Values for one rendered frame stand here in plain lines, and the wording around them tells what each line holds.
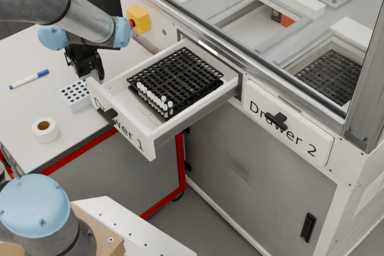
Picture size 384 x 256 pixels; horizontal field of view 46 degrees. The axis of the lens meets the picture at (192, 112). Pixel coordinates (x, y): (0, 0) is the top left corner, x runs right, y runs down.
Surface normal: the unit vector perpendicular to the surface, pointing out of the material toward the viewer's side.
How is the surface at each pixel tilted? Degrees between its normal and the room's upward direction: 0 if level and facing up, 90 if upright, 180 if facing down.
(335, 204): 90
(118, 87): 90
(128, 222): 0
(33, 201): 7
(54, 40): 90
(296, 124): 90
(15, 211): 7
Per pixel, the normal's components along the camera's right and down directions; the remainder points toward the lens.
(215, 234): -0.03, -0.68
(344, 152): -0.76, 0.49
